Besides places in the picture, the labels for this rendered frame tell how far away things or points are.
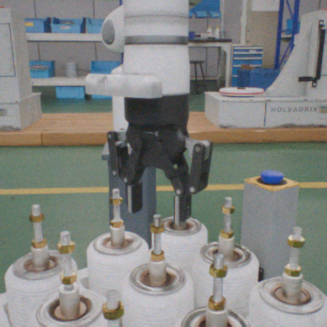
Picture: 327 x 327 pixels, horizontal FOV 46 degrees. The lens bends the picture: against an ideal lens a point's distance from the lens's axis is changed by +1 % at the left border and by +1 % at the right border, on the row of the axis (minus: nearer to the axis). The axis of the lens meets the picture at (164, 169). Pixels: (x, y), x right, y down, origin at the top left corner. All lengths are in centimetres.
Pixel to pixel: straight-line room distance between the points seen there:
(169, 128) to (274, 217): 33
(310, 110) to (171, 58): 233
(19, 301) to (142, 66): 34
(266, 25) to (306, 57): 410
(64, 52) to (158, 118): 854
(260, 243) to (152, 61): 43
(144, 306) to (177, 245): 17
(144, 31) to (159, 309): 32
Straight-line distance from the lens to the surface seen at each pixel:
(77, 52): 890
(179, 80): 42
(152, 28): 42
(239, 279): 56
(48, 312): 49
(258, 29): 687
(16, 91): 264
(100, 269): 60
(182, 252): 64
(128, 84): 38
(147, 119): 42
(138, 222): 103
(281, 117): 265
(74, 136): 246
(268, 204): 70
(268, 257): 74
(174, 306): 50
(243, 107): 257
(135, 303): 50
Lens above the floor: 53
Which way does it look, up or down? 16 degrees down
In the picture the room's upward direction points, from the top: straight up
